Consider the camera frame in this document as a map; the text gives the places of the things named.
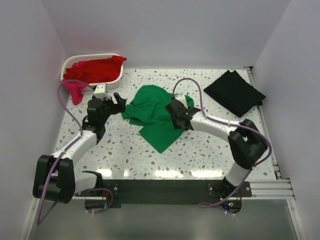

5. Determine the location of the green t-shirt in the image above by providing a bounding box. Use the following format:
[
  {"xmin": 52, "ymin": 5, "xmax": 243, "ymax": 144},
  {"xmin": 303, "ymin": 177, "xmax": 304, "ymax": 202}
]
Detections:
[{"xmin": 121, "ymin": 85, "xmax": 185, "ymax": 153}]

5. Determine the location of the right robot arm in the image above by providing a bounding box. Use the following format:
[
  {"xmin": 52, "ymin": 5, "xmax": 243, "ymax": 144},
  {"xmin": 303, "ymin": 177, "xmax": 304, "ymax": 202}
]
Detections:
[{"xmin": 165, "ymin": 99, "xmax": 269, "ymax": 197}]

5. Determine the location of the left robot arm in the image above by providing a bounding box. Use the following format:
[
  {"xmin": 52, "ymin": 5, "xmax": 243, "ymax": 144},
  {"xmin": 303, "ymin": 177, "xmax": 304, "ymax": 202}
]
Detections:
[{"xmin": 32, "ymin": 92, "xmax": 126, "ymax": 204}]

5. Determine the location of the white perforated laundry basket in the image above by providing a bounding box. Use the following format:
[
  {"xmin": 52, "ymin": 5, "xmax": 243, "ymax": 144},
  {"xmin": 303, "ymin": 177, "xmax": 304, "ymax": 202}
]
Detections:
[{"xmin": 60, "ymin": 53, "xmax": 124, "ymax": 90}]

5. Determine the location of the pink t-shirt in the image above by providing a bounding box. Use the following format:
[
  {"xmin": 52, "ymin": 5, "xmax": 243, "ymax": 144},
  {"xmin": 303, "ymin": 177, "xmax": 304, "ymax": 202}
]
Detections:
[{"xmin": 62, "ymin": 62, "xmax": 87, "ymax": 105}]

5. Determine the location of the red t-shirt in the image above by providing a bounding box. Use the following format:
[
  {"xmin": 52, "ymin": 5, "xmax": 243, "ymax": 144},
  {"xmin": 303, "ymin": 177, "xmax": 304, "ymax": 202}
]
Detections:
[{"xmin": 62, "ymin": 55, "xmax": 127, "ymax": 84}]

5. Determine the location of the folded black t-shirt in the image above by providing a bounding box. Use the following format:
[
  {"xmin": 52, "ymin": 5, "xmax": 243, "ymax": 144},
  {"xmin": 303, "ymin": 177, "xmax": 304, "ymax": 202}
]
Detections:
[{"xmin": 203, "ymin": 70, "xmax": 266, "ymax": 118}]

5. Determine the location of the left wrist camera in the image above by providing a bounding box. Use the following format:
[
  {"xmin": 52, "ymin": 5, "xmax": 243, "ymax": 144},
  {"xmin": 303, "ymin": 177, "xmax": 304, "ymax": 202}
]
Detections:
[{"xmin": 93, "ymin": 84, "xmax": 110, "ymax": 99}]

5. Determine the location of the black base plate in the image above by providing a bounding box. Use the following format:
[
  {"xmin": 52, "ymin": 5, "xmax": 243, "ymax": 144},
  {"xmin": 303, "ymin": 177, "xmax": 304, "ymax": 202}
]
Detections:
[{"xmin": 83, "ymin": 178, "xmax": 252, "ymax": 213}]

